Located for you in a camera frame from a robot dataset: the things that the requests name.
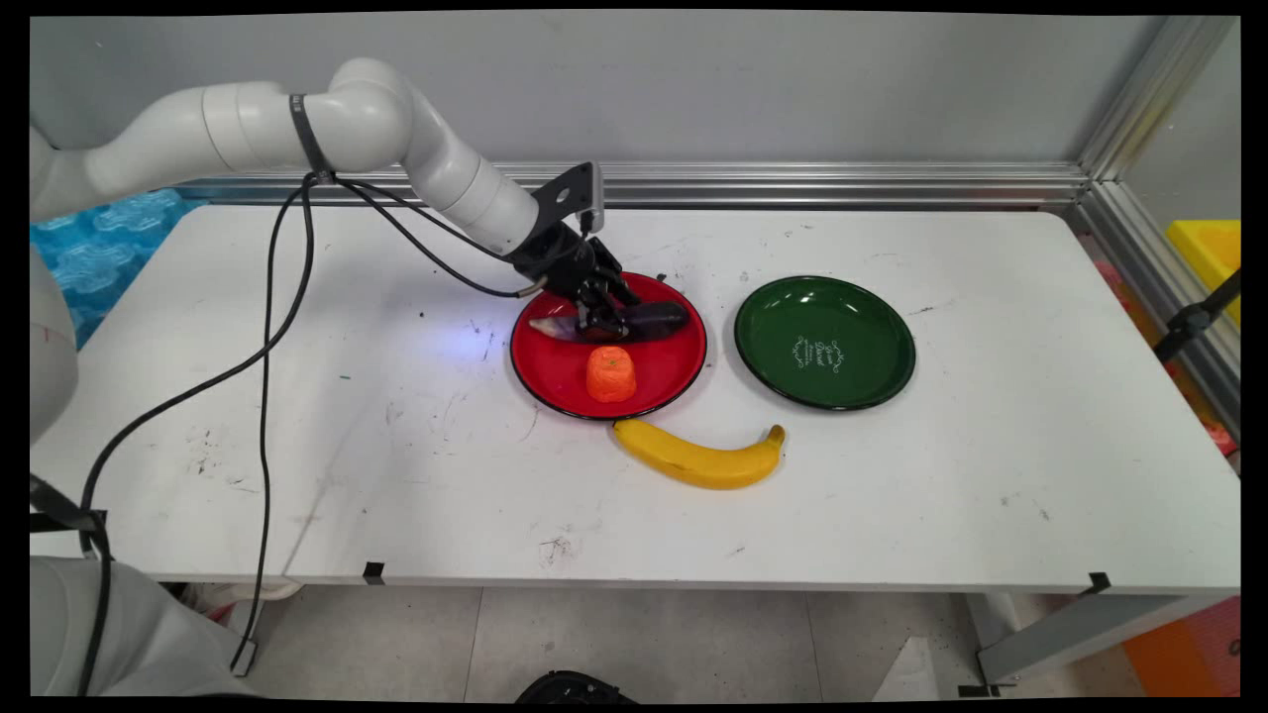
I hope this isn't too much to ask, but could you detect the orange box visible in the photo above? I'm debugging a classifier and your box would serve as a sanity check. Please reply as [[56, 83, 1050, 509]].
[[1121, 596, 1241, 698]]

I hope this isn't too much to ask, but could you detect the black round object on floor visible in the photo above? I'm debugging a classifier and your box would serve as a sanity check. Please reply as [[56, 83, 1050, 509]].
[[515, 670, 637, 705]]

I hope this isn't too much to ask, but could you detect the black cable with metal plug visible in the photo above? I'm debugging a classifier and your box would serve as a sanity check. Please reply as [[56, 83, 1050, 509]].
[[334, 178, 549, 301]]

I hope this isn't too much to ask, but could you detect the blue foam mat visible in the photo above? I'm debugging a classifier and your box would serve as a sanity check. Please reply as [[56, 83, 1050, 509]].
[[30, 188, 205, 351]]

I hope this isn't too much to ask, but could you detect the orange toy fruit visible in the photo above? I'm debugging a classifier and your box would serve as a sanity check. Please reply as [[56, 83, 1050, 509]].
[[585, 346, 638, 404]]

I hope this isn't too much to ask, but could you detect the green round plate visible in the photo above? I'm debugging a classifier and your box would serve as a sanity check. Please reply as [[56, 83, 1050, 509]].
[[734, 275, 918, 413]]

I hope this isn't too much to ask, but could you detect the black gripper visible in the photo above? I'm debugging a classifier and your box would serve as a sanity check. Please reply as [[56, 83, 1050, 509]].
[[505, 223, 641, 344]]

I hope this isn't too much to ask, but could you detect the grey metal table leg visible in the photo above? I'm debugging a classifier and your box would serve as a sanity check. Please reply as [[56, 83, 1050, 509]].
[[959, 592, 1231, 697]]

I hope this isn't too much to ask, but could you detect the thick black cable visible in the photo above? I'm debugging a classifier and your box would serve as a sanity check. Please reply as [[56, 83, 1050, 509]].
[[77, 176, 319, 696]]

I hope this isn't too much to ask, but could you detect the red round plate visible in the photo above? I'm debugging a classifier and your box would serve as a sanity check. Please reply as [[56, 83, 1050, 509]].
[[509, 269, 708, 422]]

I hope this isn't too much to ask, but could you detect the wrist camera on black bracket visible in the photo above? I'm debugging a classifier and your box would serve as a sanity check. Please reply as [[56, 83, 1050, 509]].
[[539, 161, 606, 236]]

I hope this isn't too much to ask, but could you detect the thin long black cable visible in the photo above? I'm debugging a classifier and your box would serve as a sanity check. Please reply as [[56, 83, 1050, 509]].
[[229, 178, 310, 677]]

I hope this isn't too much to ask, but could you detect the black strap on arm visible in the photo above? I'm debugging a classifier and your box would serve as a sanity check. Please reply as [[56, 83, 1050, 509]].
[[288, 93, 335, 186]]

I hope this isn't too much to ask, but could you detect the upright aluminium frame post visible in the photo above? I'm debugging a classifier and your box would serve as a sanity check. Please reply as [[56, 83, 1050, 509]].
[[1078, 15, 1240, 184]]

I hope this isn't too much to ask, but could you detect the black cable clamp bracket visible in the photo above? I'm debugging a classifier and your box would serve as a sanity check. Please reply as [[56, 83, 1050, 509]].
[[30, 473, 109, 537]]

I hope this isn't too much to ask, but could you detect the yellow plastic box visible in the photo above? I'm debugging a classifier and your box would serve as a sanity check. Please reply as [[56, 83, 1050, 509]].
[[1165, 220, 1241, 328]]

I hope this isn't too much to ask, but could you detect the side aluminium frame rail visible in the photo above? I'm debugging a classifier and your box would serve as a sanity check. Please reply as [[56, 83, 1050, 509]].
[[1068, 181, 1241, 439]]

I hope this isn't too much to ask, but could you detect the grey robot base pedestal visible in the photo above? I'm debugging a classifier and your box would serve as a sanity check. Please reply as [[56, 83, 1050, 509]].
[[30, 555, 261, 698]]

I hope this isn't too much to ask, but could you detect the short black camera cable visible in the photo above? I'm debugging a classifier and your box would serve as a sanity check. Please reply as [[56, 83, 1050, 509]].
[[337, 175, 512, 264]]

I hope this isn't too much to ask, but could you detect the yellow toy banana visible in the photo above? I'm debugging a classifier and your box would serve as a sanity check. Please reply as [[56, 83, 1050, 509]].
[[612, 417, 787, 491]]

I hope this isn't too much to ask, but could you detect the purple toy eggplant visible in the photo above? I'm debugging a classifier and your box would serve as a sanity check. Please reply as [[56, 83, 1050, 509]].
[[528, 301, 691, 346]]

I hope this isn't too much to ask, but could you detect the white table leg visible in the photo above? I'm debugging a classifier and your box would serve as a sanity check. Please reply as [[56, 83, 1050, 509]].
[[203, 584, 304, 679]]

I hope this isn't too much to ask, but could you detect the horizontal aluminium frame rail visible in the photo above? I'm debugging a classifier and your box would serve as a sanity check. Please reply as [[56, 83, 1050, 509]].
[[173, 160, 1091, 210]]

